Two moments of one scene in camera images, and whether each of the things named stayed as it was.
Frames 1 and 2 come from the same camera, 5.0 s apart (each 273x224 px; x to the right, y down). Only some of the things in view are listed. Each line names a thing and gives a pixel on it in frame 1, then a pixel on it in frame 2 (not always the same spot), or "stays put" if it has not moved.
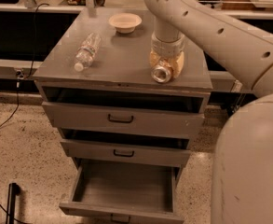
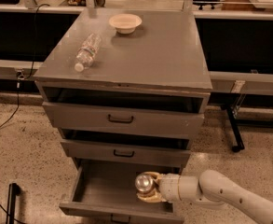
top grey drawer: x=118 y=119 stays put
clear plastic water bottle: x=86 y=52 stays put
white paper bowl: x=125 y=22 stays put
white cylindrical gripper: x=167 y=47 -> x=169 y=188
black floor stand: x=14 y=190 stays put
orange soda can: x=161 y=72 -> x=143 y=183
